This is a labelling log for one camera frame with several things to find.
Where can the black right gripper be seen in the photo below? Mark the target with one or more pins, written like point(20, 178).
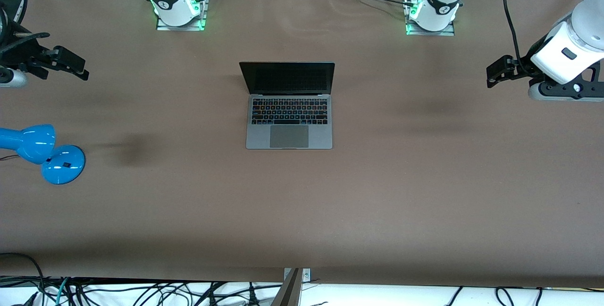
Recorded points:
point(20, 54)

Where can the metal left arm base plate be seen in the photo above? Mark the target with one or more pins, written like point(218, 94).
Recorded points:
point(448, 32)

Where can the blue desk lamp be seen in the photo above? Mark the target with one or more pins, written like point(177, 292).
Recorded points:
point(33, 143)

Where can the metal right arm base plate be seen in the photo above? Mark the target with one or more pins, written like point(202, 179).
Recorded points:
point(165, 26)

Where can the grey laptop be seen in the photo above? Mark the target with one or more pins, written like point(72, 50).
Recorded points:
point(289, 122)

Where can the brown table cover sheet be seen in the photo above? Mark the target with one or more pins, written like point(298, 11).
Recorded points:
point(424, 202)

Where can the aluminium frame post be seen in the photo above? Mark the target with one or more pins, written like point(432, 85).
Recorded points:
point(293, 289)

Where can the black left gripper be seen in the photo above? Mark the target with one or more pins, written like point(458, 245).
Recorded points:
point(523, 66)

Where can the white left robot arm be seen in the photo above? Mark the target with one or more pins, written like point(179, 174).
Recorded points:
point(566, 51)

